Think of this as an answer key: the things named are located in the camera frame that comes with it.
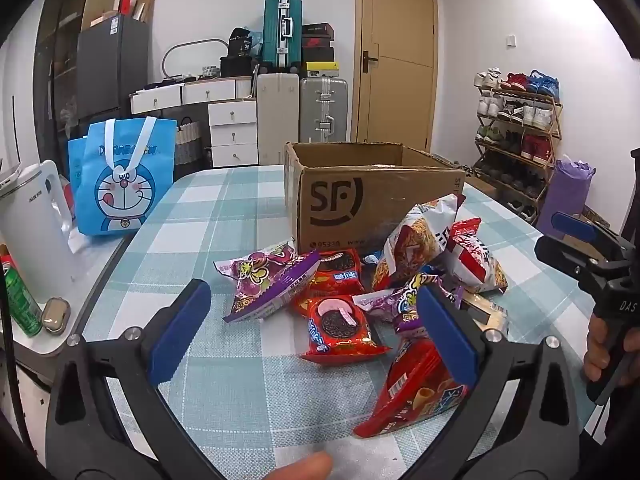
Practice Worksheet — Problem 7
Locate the white drawer cabinet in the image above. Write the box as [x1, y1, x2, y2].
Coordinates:
[129, 76, 260, 168]

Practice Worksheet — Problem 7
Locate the red cookie packet brown cream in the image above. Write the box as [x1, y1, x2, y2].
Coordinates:
[292, 248, 366, 317]

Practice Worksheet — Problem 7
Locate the grey metal hoop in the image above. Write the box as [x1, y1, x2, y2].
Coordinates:
[162, 38, 229, 81]

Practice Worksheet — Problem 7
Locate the woven basket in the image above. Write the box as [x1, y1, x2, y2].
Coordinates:
[175, 116, 202, 166]

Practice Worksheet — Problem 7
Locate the purple flower print snack packet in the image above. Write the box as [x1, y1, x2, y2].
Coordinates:
[214, 240, 322, 324]

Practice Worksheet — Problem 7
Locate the teal suitcase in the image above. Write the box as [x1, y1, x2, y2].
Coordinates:
[262, 0, 304, 73]

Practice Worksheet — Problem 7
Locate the shoe rack with shoes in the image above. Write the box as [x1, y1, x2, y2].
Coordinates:
[474, 66, 561, 221]

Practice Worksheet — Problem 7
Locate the grey refrigerator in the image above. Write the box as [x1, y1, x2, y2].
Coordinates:
[76, 14, 151, 122]

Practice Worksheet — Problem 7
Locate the beige snack packet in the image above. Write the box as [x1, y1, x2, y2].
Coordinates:
[459, 291, 509, 337]

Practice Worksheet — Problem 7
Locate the white electric kettle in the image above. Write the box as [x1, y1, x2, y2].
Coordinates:
[0, 160, 77, 306]

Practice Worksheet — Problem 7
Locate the red white snack packet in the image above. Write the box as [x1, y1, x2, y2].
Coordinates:
[444, 217, 509, 294]

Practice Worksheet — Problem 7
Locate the silver suitcase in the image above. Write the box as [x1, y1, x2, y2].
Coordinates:
[299, 77, 349, 144]

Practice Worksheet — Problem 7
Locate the green drink can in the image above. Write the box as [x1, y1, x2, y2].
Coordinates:
[0, 255, 44, 337]

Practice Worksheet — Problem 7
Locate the blue cartoon tote bag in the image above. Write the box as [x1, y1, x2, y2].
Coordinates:
[67, 116, 179, 237]

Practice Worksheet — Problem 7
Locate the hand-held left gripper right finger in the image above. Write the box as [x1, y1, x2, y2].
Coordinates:
[395, 284, 583, 480]

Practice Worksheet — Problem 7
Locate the person's left hand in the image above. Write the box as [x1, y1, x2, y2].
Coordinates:
[257, 451, 334, 480]

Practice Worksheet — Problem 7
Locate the wooden door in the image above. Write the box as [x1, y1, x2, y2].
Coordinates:
[355, 0, 441, 153]

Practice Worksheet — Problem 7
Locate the stack of dark shoe boxes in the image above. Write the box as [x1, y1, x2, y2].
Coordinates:
[301, 22, 335, 63]

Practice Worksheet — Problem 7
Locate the teal checked tablecloth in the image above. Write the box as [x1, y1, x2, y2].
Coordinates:
[82, 164, 608, 480]

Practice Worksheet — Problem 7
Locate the brown cardboard box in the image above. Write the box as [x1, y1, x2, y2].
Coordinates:
[284, 141, 467, 256]

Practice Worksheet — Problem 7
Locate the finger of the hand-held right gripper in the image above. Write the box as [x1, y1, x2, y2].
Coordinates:
[534, 236, 608, 281]
[551, 211, 626, 261]

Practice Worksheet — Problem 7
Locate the purple cartoon letter snack packet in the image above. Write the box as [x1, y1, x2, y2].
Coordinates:
[352, 272, 463, 339]

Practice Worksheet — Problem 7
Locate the purple wrapped roll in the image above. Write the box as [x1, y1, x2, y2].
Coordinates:
[537, 156, 597, 236]

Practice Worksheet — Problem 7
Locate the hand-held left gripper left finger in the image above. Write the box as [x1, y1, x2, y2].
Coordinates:
[45, 279, 212, 480]

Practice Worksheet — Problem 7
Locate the person's right hand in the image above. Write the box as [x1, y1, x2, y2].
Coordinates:
[582, 305, 628, 383]

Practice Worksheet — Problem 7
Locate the dark glass cabinet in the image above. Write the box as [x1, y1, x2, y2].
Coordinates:
[37, 0, 101, 126]

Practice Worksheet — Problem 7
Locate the red cookie packet pink cream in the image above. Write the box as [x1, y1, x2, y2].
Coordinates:
[300, 295, 392, 363]

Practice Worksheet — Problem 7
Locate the black storage box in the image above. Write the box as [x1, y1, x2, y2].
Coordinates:
[220, 56, 258, 78]

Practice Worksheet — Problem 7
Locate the red snack bag blue label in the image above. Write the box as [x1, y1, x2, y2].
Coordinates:
[352, 337, 471, 439]

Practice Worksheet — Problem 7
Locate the small beige case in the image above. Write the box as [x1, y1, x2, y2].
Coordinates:
[41, 296, 71, 336]

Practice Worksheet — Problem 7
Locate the black printed bag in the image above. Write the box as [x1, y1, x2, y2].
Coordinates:
[227, 27, 262, 58]

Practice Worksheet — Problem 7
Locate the small brown cardboard carton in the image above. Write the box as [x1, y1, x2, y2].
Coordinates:
[465, 176, 499, 200]

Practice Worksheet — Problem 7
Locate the wooden shoe rack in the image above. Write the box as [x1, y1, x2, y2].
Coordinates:
[472, 85, 563, 226]

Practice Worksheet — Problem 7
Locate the cream suitcase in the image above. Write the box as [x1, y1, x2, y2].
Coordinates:
[256, 72, 301, 166]

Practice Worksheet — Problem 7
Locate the white red noodle snack bag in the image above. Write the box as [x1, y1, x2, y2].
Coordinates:
[372, 192, 467, 292]

